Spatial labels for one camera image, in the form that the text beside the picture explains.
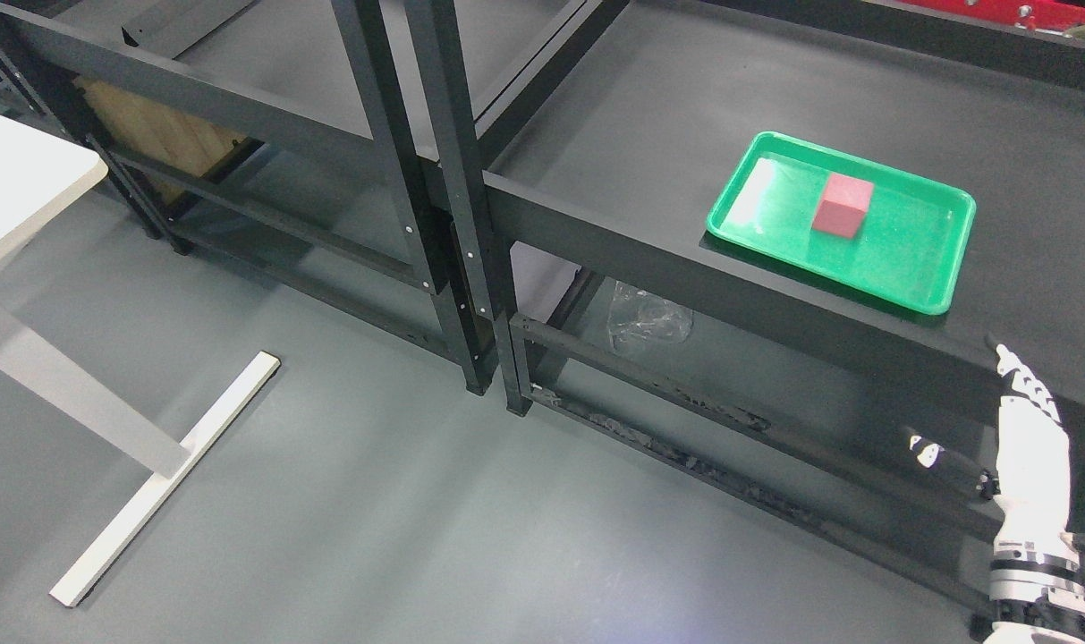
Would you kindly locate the black metal shelf left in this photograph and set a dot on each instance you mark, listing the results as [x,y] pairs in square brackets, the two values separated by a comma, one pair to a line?
[331,194]

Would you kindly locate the black metal shelf right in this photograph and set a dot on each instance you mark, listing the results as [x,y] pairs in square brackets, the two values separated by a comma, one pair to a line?
[987,97]

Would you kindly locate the green plastic tray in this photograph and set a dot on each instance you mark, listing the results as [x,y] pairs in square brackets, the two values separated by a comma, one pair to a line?
[888,233]

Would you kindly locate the black metal shelf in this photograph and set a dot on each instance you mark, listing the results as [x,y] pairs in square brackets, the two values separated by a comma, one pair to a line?
[331,194]
[987,97]

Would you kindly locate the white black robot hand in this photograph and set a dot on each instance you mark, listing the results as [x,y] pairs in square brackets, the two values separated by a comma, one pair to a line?
[1031,480]

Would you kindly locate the white desk with T-leg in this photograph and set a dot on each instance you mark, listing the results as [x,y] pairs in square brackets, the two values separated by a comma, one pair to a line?
[40,176]

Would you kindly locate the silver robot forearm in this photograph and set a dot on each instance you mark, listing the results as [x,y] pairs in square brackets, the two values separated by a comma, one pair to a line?
[1037,589]

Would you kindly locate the clear plastic bag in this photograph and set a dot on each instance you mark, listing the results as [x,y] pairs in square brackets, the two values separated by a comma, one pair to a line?
[637,319]

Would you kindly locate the pink foam block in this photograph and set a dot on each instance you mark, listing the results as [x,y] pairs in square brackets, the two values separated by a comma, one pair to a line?
[843,206]

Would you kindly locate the red metal beam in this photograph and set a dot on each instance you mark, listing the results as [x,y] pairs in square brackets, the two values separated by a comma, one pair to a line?
[1054,16]

